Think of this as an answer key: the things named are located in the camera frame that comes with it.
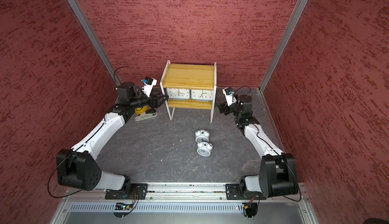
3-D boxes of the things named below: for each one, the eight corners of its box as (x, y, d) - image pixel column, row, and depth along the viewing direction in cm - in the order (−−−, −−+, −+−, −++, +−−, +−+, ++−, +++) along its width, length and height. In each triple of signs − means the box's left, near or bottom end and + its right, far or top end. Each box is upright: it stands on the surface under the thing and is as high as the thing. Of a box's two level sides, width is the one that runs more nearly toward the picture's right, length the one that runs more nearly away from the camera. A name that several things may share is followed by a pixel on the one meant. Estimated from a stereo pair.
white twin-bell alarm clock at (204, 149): (196, 153, 89) (196, 147, 81) (199, 146, 92) (199, 139, 84) (208, 158, 87) (209, 152, 80) (211, 151, 90) (212, 144, 83)
